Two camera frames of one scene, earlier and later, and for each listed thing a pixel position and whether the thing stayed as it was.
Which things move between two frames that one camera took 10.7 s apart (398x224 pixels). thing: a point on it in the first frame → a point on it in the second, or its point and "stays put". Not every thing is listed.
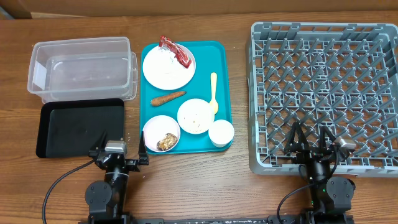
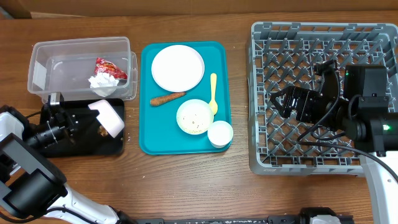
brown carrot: [166, 98] stays put
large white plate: [163, 71] stays put
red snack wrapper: [166, 43] → [102, 65]
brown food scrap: [167, 142] → [102, 131]
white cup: [221, 133] stays put
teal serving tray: [205, 99] → [159, 131]
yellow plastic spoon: [214, 82] stays put
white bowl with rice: [196, 116] stays put
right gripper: [309, 152] → [306, 100]
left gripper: [134, 165] → [73, 115]
